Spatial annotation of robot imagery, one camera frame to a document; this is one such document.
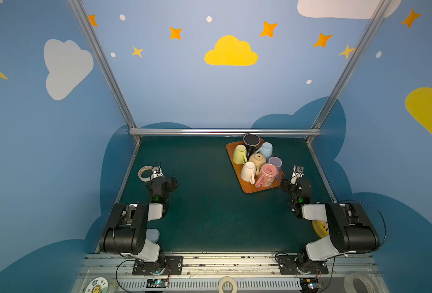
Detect pink ghost mug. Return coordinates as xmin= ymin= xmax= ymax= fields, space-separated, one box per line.
xmin=255 ymin=164 xmax=278 ymax=188

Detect orange plastic tray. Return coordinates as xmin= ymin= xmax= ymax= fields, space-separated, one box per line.
xmin=226 ymin=141 xmax=284 ymax=194

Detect cream white mug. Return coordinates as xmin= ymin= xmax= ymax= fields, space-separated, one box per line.
xmin=240 ymin=161 xmax=256 ymax=185

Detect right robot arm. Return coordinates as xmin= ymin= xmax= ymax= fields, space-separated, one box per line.
xmin=280 ymin=177 xmax=384 ymax=267

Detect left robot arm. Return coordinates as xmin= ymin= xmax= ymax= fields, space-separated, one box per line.
xmin=99 ymin=176 xmax=178 ymax=267

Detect lavender mug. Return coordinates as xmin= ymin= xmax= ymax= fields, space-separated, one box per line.
xmin=268 ymin=156 xmax=283 ymax=178

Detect light blue mug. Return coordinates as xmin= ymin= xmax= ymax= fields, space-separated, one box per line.
xmin=256 ymin=142 xmax=273 ymax=161

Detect light green mug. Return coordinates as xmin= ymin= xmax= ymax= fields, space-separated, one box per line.
xmin=232 ymin=144 xmax=247 ymax=165

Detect black skull mug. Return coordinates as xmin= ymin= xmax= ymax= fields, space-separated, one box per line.
xmin=243 ymin=133 xmax=261 ymax=158

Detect masking tape roll on table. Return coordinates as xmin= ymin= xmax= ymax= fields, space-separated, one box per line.
xmin=138 ymin=166 xmax=153 ymax=183

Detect yellow plastic basket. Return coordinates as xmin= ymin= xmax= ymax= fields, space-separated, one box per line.
xmin=312 ymin=220 xmax=329 ymax=238

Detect grey sponge pad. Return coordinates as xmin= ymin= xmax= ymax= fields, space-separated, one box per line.
xmin=146 ymin=228 xmax=161 ymax=243

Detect beige ceramic teapot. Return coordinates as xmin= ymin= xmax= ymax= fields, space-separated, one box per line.
xmin=248 ymin=153 xmax=267 ymax=176

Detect white tape roll front centre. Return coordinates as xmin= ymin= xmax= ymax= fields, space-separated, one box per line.
xmin=217 ymin=277 xmax=238 ymax=293

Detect green label sticker roll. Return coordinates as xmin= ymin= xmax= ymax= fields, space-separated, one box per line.
xmin=84 ymin=277 xmax=109 ymax=293

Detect clear tape roll front right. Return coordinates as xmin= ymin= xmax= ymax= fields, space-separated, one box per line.
xmin=343 ymin=273 xmax=378 ymax=293

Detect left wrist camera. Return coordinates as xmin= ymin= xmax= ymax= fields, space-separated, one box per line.
xmin=150 ymin=166 xmax=163 ymax=181

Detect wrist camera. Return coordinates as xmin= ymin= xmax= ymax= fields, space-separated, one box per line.
xmin=150 ymin=166 xmax=163 ymax=181
xmin=290 ymin=166 xmax=304 ymax=184

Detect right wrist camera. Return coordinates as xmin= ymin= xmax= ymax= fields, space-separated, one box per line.
xmin=290 ymin=166 xmax=304 ymax=184

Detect aluminium frame back bar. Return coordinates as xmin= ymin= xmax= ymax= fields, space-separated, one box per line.
xmin=129 ymin=128 xmax=321 ymax=137

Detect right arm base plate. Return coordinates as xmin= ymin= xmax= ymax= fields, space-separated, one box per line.
xmin=274 ymin=254 xmax=329 ymax=275

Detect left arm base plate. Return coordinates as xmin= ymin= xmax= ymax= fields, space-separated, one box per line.
xmin=132 ymin=255 xmax=184 ymax=276

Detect aluminium front rail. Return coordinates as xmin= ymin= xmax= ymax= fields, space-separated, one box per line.
xmin=72 ymin=251 xmax=388 ymax=293

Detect aluminium frame left post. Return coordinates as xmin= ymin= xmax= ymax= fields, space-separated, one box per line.
xmin=68 ymin=0 xmax=136 ymax=131

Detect aluminium frame post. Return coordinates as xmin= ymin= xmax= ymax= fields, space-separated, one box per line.
xmin=68 ymin=0 xmax=136 ymax=131
xmin=306 ymin=0 xmax=393 ymax=145

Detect aluminium frame right post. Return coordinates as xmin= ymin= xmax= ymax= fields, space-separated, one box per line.
xmin=306 ymin=0 xmax=393 ymax=145

